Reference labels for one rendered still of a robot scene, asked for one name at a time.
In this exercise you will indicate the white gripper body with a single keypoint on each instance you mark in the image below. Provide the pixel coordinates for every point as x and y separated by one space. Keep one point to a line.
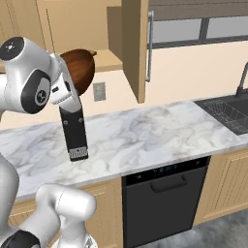
60 66

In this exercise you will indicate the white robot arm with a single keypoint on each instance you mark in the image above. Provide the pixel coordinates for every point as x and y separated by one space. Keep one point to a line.
22 74

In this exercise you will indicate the brown wooden bowl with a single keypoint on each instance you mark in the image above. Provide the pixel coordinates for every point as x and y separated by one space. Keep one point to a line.
80 69

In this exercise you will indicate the light wood open cabinet door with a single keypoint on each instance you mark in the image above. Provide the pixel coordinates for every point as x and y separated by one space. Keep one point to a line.
135 48

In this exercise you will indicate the dark grey sink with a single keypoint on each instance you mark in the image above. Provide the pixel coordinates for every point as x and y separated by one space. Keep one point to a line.
231 113

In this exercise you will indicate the light wood closed cupboard door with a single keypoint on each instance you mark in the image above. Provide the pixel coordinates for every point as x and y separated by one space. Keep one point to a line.
19 16

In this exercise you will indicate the grey window blind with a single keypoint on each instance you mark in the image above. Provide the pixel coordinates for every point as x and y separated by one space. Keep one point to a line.
197 9

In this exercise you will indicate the light wood base cupboard door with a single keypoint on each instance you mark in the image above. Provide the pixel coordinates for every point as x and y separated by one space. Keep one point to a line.
108 213
226 187

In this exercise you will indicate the black dishwasher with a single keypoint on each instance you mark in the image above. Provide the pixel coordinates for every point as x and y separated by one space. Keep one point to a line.
161 210

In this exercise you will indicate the dark grey tap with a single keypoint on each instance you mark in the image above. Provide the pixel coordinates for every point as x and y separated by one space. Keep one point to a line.
241 82

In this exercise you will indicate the light wood open wall cabinet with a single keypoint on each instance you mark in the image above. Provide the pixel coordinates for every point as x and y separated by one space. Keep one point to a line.
80 25

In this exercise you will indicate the grey wall socket plate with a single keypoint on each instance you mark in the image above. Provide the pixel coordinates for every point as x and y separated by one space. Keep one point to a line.
99 91

